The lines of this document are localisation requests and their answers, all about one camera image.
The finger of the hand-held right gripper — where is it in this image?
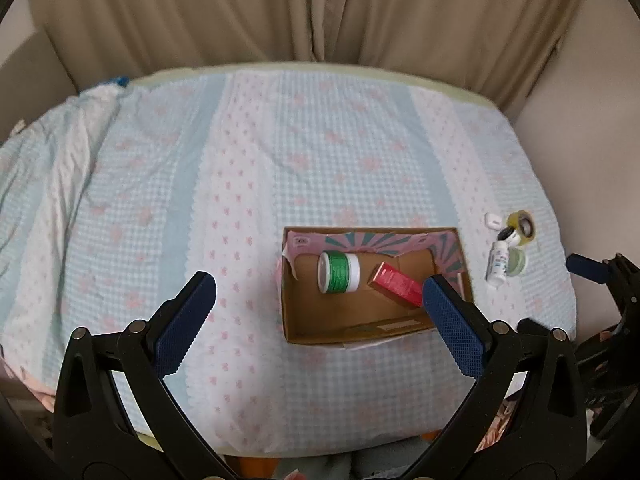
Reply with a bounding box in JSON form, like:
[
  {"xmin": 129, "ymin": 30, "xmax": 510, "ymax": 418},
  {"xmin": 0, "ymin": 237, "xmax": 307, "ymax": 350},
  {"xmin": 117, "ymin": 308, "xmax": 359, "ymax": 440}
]
[
  {"xmin": 517, "ymin": 317, "xmax": 632, "ymax": 367},
  {"xmin": 566, "ymin": 253, "xmax": 640, "ymax": 311}
]

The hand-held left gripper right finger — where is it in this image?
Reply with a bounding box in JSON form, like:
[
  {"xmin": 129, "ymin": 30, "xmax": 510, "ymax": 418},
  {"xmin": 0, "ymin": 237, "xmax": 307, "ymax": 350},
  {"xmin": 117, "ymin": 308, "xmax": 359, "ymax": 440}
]
[{"xmin": 400, "ymin": 275, "xmax": 587, "ymax": 480}]

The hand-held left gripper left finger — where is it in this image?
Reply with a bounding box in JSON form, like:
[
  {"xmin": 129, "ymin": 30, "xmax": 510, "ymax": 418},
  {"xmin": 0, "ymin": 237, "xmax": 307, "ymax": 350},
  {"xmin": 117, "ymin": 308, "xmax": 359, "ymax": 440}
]
[{"xmin": 52, "ymin": 271, "xmax": 236, "ymax": 480}]

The pale green jar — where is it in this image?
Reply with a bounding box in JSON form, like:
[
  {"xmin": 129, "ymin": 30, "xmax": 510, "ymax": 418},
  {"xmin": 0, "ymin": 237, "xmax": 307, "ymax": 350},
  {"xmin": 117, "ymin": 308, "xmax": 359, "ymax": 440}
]
[{"xmin": 505, "ymin": 247, "xmax": 529, "ymax": 277}]

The small white printed bottle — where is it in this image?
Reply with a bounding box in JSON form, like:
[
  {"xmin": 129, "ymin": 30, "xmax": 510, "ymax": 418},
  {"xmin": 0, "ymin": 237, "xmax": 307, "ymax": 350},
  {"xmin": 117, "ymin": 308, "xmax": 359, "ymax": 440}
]
[{"xmin": 484, "ymin": 240, "xmax": 512, "ymax": 289}]

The cardboard box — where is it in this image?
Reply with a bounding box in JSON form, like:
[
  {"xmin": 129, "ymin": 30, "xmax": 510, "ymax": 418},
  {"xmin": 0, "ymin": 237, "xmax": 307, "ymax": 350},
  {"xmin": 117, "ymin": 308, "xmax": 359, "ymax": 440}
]
[{"xmin": 276, "ymin": 226, "xmax": 476, "ymax": 348}]

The yellowish clear tape roll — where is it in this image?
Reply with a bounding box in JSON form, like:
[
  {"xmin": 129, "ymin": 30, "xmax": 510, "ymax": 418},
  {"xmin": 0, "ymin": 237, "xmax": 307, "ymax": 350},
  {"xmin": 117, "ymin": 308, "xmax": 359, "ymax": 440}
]
[{"xmin": 502, "ymin": 208, "xmax": 538, "ymax": 247}]

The red rectangular carton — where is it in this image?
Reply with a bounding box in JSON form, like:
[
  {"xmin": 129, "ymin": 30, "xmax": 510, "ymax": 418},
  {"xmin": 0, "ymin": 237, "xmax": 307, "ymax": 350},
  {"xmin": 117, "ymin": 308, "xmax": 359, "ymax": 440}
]
[{"xmin": 369, "ymin": 261, "xmax": 426, "ymax": 309}]

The green jar with white lid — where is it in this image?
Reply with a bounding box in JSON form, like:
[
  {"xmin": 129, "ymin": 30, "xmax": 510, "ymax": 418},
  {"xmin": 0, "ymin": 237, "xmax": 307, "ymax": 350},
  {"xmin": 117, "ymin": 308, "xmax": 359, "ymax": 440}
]
[{"xmin": 317, "ymin": 251, "xmax": 362, "ymax": 295}]

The orange object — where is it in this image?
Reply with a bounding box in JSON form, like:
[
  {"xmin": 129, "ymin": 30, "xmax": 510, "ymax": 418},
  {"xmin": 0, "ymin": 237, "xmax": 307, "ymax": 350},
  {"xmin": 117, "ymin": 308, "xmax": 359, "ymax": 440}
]
[{"xmin": 239, "ymin": 454, "xmax": 281, "ymax": 480}]

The blue checked floral blanket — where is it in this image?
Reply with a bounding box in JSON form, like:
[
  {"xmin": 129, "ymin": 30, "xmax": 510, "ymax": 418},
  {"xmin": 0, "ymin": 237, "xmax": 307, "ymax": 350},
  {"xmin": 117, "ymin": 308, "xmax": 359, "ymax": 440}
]
[{"xmin": 0, "ymin": 67, "xmax": 578, "ymax": 456}]

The grey cloth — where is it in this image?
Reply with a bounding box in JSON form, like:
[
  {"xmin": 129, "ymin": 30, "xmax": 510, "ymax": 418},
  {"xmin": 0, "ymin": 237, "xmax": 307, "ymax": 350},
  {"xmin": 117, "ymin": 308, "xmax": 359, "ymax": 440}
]
[{"xmin": 272, "ymin": 452, "xmax": 363, "ymax": 480}]

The pale green mattress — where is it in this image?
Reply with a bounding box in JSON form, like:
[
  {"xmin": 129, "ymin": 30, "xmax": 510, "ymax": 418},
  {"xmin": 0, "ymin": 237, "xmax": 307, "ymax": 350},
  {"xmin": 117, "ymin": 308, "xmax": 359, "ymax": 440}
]
[{"xmin": 125, "ymin": 62, "xmax": 503, "ymax": 111}]

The beige curtain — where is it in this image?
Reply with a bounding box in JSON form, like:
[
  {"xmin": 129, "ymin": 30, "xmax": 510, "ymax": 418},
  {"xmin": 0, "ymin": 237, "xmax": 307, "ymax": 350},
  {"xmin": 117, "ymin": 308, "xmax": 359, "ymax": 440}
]
[{"xmin": 27, "ymin": 0, "xmax": 596, "ymax": 111}]

